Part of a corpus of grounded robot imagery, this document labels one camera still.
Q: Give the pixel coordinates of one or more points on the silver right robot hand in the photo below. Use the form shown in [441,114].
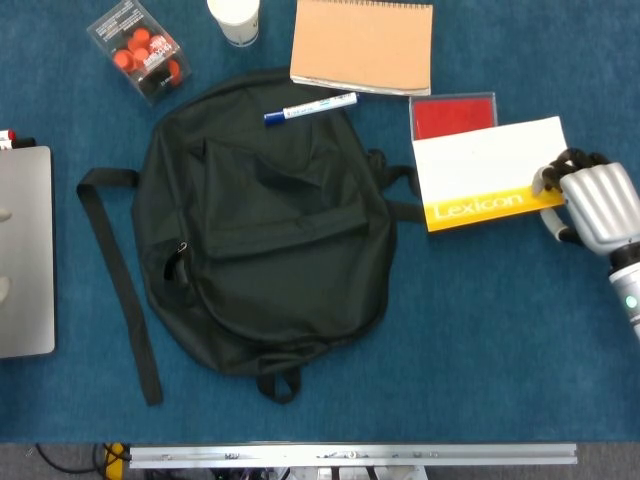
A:
[600,200]

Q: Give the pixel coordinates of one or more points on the white yellow Lexicon book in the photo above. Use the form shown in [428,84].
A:
[480,165]

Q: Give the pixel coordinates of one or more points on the black fabric backpack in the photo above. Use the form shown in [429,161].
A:
[260,250]

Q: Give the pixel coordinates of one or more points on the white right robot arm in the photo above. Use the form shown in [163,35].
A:
[627,290]

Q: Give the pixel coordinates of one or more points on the red ink pad clear case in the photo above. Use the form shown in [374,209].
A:
[450,117]

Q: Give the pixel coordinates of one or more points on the blue felt table cover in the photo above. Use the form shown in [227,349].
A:
[500,350]

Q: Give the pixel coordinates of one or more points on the brown spiral notebook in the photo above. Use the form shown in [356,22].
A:
[362,45]

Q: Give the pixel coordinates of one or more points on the blue white marker pen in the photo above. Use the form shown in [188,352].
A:
[310,108]

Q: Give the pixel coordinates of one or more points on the white paper cup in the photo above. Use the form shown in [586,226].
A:
[235,20]

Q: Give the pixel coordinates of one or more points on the clear box red black parts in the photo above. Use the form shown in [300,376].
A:
[142,55]

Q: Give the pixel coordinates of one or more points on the grey laptop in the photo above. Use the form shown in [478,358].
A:
[25,260]

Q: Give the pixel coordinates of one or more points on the aluminium rail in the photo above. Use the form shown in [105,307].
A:
[350,456]

